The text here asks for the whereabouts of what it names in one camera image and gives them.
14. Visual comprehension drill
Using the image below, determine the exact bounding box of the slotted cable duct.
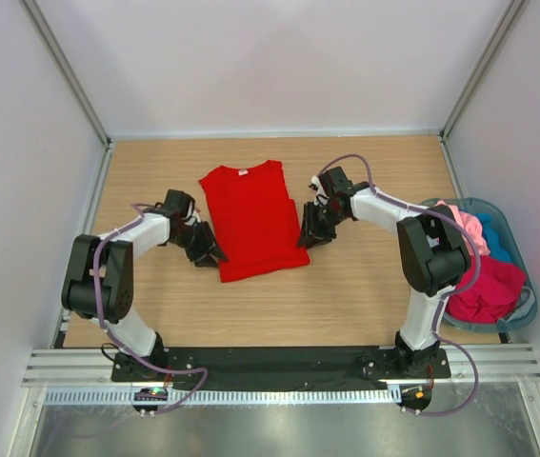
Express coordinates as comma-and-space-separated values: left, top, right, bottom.
44, 386, 401, 407

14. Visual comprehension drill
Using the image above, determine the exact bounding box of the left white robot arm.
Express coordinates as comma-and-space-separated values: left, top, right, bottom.
61, 189, 228, 381

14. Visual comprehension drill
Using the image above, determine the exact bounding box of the grey t shirt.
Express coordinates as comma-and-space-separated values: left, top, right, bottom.
507, 286, 536, 322

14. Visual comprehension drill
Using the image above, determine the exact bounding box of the blue t shirt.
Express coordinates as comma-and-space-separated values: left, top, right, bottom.
475, 213, 513, 264

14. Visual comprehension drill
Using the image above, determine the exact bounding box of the light pink t shirt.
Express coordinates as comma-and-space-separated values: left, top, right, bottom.
436, 200, 490, 257

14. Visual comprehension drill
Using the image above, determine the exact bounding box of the teal plastic laundry basket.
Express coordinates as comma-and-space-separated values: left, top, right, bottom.
423, 197, 537, 333

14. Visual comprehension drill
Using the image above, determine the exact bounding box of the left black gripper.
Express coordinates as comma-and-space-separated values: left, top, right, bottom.
170, 220, 227, 268

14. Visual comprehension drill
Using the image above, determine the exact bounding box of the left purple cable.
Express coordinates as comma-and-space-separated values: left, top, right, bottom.
93, 203, 210, 416

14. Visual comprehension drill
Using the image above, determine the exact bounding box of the red t shirt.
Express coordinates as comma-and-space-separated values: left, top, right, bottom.
199, 160, 310, 283

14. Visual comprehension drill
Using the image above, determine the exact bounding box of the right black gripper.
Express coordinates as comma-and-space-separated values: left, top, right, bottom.
296, 201, 347, 250

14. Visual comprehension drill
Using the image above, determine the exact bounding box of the purple cable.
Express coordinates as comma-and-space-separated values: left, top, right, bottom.
93, 203, 210, 416
319, 152, 483, 420

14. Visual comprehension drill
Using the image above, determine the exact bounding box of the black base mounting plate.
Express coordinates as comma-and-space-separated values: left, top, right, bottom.
110, 346, 451, 392

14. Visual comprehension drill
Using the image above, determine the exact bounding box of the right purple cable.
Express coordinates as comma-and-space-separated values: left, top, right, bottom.
319, 152, 483, 420

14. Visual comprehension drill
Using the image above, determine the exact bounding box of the magenta t shirt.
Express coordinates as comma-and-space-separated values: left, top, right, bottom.
446, 256, 527, 324

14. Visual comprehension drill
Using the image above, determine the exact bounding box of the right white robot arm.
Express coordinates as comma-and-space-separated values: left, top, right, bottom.
297, 167, 471, 377

